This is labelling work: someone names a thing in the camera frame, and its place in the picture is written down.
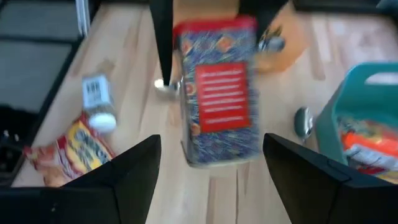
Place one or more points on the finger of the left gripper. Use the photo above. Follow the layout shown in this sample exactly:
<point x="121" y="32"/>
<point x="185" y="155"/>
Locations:
<point x="163" y="31"/>
<point x="264" y="12"/>

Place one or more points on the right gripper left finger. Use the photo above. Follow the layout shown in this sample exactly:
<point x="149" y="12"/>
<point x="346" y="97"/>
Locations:
<point x="124" y="186"/>

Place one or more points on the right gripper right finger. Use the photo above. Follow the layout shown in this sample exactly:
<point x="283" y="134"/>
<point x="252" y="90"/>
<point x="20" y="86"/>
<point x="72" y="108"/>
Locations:
<point x="311" y="186"/>

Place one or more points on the orange plastic tray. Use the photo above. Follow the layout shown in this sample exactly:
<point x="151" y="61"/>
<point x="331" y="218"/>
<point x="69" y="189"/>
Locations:
<point x="289" y="56"/>

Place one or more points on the plain silver spoon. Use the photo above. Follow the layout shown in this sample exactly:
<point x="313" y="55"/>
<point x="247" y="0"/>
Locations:
<point x="163" y="87"/>

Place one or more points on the spice jar with white lid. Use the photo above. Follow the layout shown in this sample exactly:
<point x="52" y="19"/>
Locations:
<point x="96" y="96"/>

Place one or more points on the green plastic bin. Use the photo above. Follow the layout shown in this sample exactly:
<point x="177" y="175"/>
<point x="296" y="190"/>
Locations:
<point x="351" y="99"/>

